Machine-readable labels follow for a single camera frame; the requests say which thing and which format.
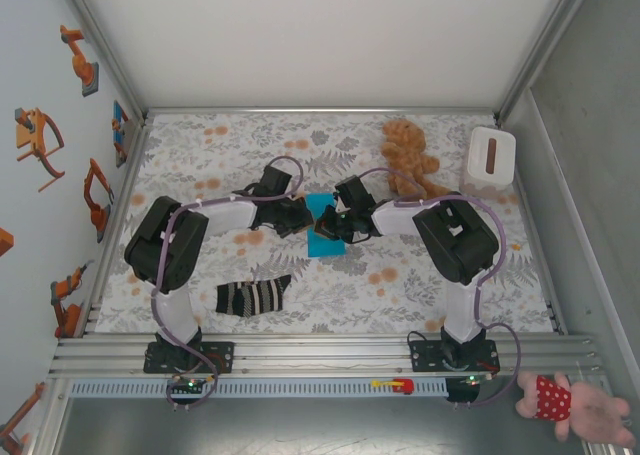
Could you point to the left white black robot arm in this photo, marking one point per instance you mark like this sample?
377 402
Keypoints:
165 245

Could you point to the brown teddy bear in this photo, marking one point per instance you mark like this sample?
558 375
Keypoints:
405 140

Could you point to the blue orange machine wall sticker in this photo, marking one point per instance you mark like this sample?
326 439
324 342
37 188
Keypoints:
119 125

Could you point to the small circuit board with LEDs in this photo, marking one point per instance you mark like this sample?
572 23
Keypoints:
190 385
470 381

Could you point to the black beige striped sock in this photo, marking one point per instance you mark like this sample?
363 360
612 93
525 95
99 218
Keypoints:
250 297

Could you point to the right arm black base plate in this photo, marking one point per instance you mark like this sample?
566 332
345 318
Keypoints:
422 357

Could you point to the orange block wall sticker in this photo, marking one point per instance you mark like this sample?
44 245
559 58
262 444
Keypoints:
5 242

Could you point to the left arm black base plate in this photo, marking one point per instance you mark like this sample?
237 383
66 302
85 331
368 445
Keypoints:
222 357

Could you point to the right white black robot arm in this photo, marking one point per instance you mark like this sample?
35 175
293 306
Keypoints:
457 240

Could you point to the pink plush with dotted cloth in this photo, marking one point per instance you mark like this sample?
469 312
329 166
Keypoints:
590 417

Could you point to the orange claw wall sticker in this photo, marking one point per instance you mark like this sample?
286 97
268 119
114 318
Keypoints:
27 137

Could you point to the thin aluminium frame rail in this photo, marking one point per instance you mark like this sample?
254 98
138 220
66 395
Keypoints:
320 110

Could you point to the aluminium frame post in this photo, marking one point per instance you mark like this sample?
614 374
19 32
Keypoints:
100 40
540 50

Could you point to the blue foam sheet right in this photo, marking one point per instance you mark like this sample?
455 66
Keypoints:
200 140

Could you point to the red yellow small toy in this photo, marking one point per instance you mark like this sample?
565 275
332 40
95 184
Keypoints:
400 385

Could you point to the white tissue box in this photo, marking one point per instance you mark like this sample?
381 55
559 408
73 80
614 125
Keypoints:
487 160

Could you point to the wide aluminium frame rail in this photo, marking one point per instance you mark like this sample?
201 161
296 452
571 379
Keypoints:
325 355

